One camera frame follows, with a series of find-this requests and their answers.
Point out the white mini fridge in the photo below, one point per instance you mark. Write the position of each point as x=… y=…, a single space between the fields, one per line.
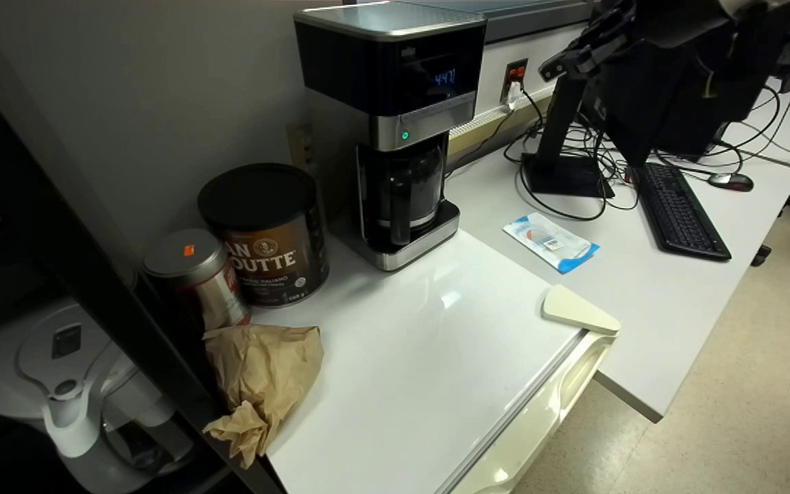
x=432 y=365

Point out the glass coffee carafe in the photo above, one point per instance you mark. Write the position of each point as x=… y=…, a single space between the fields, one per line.
x=413 y=197

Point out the black monitor stand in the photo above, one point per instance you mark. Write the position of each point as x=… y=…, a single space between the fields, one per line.
x=562 y=173

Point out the glass jar metal lid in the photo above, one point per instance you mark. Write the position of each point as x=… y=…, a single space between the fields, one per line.
x=196 y=276

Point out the black computer keyboard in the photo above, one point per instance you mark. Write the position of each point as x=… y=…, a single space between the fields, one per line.
x=683 y=215

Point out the blue white wipes packet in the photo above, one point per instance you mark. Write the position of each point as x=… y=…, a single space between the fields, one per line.
x=548 y=242

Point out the red wall outlet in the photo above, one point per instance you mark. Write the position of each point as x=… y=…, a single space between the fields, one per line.
x=517 y=73

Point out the black shelf unit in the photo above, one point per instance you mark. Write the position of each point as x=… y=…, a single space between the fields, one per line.
x=66 y=242

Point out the white desk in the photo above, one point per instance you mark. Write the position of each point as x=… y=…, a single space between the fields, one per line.
x=687 y=304

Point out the black computer mouse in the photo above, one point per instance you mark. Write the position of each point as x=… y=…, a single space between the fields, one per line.
x=731 y=183

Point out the beige fridge hinge cover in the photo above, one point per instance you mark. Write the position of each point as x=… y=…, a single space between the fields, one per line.
x=577 y=309

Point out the black silver coffee maker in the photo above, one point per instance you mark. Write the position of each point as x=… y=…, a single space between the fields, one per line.
x=385 y=64

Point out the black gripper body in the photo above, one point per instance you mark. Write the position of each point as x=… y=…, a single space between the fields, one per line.
x=614 y=22

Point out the crumpled brown paper bag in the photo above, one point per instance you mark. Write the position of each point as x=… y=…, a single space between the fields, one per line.
x=260 y=365

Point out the black computer monitor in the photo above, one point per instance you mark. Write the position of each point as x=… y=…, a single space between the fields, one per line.
x=679 y=84

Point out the brown coffee can black lid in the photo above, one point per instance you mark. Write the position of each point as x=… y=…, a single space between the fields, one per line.
x=271 y=263

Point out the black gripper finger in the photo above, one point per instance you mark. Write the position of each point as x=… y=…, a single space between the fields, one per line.
x=565 y=62
x=588 y=35

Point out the beige wall outlet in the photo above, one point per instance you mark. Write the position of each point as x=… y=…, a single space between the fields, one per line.
x=303 y=146

